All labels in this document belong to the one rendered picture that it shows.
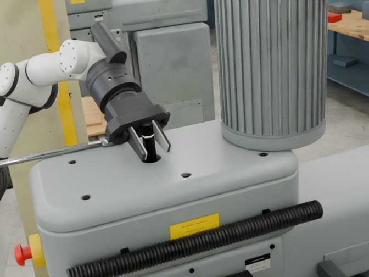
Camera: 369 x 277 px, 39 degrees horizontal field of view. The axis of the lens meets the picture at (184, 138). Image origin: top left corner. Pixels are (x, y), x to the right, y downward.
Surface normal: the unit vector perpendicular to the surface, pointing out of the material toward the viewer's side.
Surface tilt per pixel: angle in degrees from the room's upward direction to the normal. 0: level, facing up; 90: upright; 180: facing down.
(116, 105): 30
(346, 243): 90
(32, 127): 90
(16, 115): 100
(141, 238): 90
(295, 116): 90
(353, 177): 0
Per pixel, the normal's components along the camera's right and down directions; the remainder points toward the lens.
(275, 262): 0.33, 0.36
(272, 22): -0.10, 0.41
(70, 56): -0.70, 0.03
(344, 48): -0.94, 0.21
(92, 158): -0.08, -0.91
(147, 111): 0.20, -0.64
